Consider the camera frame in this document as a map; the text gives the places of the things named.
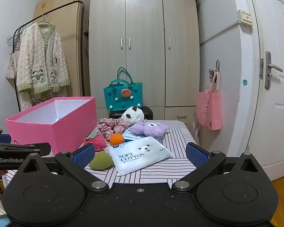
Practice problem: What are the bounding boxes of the white door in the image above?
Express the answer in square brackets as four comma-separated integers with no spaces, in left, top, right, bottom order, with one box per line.
[227,0,284,183]

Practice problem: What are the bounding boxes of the metal clothes hangers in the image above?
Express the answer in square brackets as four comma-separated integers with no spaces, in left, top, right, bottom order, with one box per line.
[7,34,22,49]

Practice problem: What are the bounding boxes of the pink cardboard box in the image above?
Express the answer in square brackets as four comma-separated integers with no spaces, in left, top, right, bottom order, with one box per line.
[5,96,97,157]

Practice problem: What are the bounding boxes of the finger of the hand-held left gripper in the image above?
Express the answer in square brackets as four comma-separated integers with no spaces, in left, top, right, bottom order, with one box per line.
[14,142,52,157]
[0,134,12,145]

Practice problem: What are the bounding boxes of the red strawberry plush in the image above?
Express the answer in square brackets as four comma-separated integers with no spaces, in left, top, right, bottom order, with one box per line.
[83,132,107,152]

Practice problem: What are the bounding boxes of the clear plastic bag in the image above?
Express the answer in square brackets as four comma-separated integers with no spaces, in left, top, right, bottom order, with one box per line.
[192,119,201,145]

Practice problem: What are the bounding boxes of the striped bedsheet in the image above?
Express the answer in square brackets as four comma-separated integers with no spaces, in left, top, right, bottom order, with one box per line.
[5,119,198,185]

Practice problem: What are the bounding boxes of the light wooden cabinet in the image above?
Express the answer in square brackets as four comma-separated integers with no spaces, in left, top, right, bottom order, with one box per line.
[33,0,93,97]

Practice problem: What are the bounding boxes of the beige canvas tote bag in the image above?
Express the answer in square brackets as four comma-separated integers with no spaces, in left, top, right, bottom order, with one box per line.
[5,51,21,81]

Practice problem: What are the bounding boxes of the pink floral scrunchie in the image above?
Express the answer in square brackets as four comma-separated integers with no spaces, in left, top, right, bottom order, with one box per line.
[97,118,130,139]

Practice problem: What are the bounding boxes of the blue white wipes pack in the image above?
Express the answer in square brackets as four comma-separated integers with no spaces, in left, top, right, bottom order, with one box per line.
[122,130,165,145]

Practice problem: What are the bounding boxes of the purple plush toy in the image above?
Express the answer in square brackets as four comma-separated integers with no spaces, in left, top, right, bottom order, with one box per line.
[130,122,170,138]

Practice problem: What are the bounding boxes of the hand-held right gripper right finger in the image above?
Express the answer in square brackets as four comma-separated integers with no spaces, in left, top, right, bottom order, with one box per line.
[171,142,264,193]

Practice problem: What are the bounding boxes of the green round plush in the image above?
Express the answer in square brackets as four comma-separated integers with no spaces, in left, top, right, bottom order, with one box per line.
[89,152,114,171]

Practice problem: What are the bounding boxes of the silver door handle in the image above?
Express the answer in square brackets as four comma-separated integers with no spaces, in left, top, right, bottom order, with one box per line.
[264,51,284,90]

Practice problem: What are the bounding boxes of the white wall switch box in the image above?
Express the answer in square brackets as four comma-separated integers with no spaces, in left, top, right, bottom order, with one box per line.
[237,9,254,26]

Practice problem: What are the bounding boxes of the orange ball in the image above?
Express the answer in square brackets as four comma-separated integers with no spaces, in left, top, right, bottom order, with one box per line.
[109,134,125,146]

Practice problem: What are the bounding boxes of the black suitcase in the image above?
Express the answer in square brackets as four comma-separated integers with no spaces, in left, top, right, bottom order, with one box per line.
[109,106,154,120]

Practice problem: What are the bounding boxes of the black clothes rack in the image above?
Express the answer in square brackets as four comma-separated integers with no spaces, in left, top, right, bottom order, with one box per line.
[13,0,86,97]

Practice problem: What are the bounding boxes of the grey three-door wardrobe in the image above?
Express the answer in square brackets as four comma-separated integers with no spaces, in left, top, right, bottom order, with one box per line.
[88,0,201,125]

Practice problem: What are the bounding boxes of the pink paper bag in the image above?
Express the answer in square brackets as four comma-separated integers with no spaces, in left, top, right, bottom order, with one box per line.
[196,70,222,131]

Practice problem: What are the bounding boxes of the teal felt tote bag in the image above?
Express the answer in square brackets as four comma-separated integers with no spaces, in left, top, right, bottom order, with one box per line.
[103,67,143,111]

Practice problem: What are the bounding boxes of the white plush with brown ears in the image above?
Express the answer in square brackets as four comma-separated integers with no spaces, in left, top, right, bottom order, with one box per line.
[121,106,145,127]

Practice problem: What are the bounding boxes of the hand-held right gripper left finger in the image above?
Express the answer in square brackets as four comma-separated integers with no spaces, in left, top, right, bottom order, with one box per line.
[18,143,110,193]

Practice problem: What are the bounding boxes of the white bear-print tissue pack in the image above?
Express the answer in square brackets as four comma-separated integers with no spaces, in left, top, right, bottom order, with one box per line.
[104,136,173,176]

